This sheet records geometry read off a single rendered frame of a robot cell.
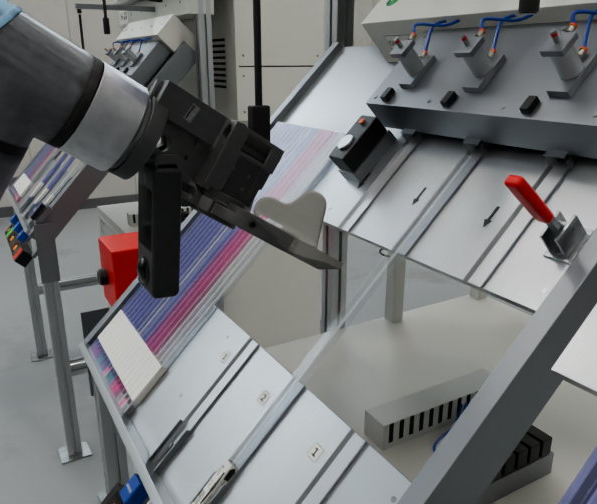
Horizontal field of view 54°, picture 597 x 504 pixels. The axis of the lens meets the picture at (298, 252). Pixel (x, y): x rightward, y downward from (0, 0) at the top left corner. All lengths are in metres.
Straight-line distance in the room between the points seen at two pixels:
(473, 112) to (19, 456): 1.80
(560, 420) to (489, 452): 0.57
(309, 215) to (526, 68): 0.30
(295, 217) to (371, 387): 0.63
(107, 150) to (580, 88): 0.43
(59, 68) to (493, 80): 0.45
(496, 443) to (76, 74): 0.43
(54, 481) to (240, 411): 1.34
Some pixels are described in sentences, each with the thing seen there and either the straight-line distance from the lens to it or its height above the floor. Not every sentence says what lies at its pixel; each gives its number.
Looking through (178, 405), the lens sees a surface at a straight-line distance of 0.78.
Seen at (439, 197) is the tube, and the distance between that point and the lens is 0.67.
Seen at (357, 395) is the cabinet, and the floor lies 0.62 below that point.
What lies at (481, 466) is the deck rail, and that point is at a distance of 0.53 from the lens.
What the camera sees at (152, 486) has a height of 0.73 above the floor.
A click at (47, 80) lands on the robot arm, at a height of 1.17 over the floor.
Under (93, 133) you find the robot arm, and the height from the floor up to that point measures 1.13.
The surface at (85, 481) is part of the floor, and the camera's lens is 1.95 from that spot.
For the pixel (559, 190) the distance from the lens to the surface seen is 0.62.
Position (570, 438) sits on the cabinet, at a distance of 1.05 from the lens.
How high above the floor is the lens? 1.18
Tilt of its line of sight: 18 degrees down
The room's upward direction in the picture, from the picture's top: straight up
